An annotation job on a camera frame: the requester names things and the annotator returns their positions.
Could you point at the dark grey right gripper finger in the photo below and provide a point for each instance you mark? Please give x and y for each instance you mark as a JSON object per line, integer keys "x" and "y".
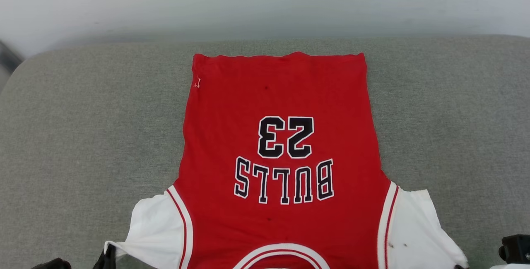
{"x": 460, "y": 267}

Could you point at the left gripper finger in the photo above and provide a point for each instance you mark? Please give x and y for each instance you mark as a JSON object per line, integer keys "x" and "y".
{"x": 107, "y": 258}

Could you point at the red Bulls 23 jersey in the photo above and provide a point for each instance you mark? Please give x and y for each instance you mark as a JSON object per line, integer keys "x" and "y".
{"x": 281, "y": 95}

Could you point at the grey fabric sofa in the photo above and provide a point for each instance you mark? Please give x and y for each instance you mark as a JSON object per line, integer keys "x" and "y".
{"x": 83, "y": 136}

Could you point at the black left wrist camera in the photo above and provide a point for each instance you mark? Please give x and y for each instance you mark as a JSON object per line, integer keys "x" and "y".
{"x": 51, "y": 264}

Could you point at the grey wall trim strip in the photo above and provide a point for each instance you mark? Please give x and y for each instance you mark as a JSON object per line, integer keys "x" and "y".
{"x": 7, "y": 58}

